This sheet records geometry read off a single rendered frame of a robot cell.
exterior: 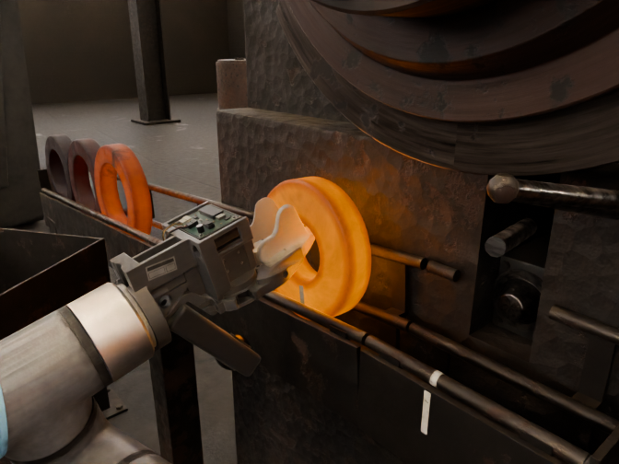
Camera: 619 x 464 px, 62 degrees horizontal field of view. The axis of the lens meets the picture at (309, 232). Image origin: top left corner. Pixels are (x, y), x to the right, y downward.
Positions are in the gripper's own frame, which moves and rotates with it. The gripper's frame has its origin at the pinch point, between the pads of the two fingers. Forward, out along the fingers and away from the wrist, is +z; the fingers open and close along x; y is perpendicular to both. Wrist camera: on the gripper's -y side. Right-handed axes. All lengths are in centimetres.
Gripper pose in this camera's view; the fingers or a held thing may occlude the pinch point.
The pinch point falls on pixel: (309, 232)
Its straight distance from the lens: 56.0
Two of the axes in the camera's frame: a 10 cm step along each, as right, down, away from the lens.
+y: -2.1, -8.6, -4.7
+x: -6.5, -2.4, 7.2
